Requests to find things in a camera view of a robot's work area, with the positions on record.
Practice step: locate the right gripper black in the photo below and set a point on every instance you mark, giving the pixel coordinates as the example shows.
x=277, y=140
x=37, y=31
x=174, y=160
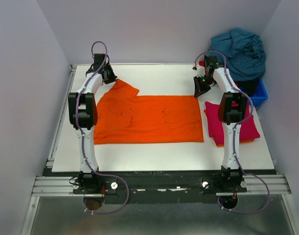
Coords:
x=201, y=85

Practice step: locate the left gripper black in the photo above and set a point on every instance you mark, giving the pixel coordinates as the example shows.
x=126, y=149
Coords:
x=109, y=76

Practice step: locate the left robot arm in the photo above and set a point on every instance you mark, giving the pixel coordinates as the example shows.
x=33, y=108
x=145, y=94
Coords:
x=83, y=111

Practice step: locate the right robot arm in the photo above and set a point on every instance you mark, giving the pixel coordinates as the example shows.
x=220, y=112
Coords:
x=231, y=111

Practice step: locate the red crumpled t shirt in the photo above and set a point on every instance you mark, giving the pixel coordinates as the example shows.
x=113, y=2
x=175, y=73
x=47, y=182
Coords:
x=202, y=63

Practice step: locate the teal crumpled t shirt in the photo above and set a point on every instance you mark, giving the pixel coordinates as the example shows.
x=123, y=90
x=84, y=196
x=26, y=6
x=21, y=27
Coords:
x=244, y=52

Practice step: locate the blue plastic bin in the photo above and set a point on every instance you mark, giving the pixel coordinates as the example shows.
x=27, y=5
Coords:
x=260, y=94

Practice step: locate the folded magenta t shirt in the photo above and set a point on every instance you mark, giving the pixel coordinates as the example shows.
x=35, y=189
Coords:
x=247, y=129

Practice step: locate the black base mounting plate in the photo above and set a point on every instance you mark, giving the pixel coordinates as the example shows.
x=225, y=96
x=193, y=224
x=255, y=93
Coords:
x=160, y=187

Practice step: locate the aluminium extrusion rail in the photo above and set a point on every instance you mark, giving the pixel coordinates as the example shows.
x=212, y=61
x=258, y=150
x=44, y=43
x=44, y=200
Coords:
x=60, y=186

